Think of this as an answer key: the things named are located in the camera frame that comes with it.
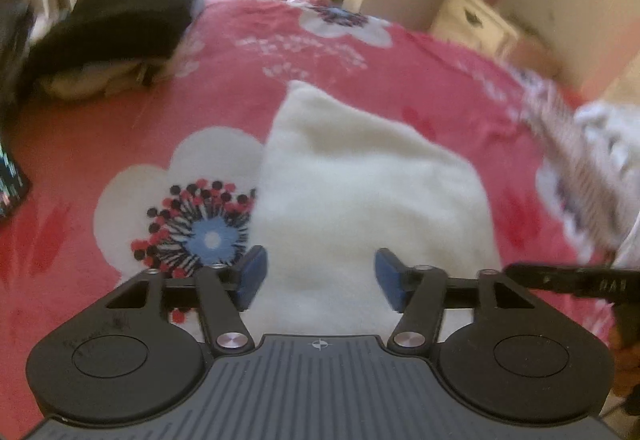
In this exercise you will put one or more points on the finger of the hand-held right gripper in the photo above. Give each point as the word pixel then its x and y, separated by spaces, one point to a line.
pixel 540 277

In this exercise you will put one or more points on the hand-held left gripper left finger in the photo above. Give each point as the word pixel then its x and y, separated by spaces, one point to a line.
pixel 252 277

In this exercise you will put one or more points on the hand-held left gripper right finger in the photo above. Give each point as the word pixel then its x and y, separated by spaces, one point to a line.
pixel 390 277

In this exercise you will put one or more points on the white fleece sweater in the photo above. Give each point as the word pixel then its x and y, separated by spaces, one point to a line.
pixel 360 185

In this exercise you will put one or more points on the dark grey folded clothes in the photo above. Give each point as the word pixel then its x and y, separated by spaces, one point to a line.
pixel 12 60

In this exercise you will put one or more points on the pink checked cloth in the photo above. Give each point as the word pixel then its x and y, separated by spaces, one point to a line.
pixel 575 155

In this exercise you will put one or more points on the red floral blanket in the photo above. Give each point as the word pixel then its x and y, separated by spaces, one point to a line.
pixel 150 135

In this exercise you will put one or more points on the beige folded garment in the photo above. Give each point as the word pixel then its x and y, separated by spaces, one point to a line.
pixel 90 80

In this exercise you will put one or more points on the black smartphone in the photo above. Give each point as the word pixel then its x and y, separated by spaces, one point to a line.
pixel 12 180

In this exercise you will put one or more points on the cream nightstand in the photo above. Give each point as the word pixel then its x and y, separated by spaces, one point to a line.
pixel 475 20

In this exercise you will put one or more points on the light blue folded garment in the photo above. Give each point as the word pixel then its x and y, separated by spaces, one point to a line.
pixel 192 15

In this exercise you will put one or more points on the black folded garment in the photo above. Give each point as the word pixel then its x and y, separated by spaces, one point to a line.
pixel 120 20

